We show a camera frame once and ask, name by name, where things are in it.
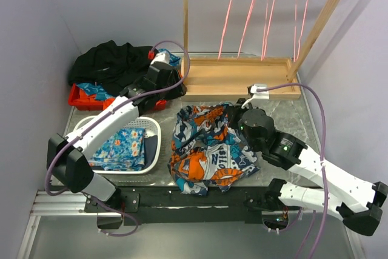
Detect blue orange patterned shorts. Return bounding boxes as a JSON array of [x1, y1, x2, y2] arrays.
[[168, 103, 260, 196]]

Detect pink wire hanger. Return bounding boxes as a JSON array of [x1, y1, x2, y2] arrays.
[[217, 0, 233, 61], [237, 0, 256, 58], [261, 0, 276, 61], [293, 0, 309, 62]]

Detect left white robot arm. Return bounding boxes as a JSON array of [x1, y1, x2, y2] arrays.
[[44, 61, 186, 212]]

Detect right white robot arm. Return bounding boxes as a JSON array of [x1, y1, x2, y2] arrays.
[[226, 98, 387, 237]]

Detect wooden hanger rack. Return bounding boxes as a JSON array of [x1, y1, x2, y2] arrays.
[[181, 0, 340, 101]]

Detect black garment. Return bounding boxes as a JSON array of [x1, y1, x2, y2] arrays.
[[67, 40, 152, 96]]

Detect dark navy garment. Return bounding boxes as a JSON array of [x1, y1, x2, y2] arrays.
[[143, 135, 158, 169]]

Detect white laundry basket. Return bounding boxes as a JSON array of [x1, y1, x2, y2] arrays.
[[88, 117, 161, 175]]

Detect orange garment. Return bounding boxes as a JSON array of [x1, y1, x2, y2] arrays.
[[68, 75, 183, 115]]

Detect blue floral garment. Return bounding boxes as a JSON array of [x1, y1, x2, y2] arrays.
[[89, 127, 146, 172]]

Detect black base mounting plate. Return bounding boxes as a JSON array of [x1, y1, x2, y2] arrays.
[[83, 186, 301, 230]]

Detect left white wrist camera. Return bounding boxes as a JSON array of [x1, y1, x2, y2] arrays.
[[148, 50, 170, 64]]

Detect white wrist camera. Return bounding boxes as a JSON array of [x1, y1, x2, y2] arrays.
[[241, 84, 270, 109], [148, 50, 170, 64]]

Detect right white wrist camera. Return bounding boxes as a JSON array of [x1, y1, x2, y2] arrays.
[[241, 84, 270, 109]]

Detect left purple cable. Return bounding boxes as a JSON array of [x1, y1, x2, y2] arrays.
[[44, 40, 191, 237]]

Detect purple cable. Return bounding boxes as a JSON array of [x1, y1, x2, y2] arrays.
[[260, 82, 329, 259], [44, 40, 191, 237]]

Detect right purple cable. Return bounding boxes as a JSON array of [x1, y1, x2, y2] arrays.
[[260, 82, 329, 259]]

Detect aluminium rail frame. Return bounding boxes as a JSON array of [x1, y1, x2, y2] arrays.
[[16, 76, 367, 259]]

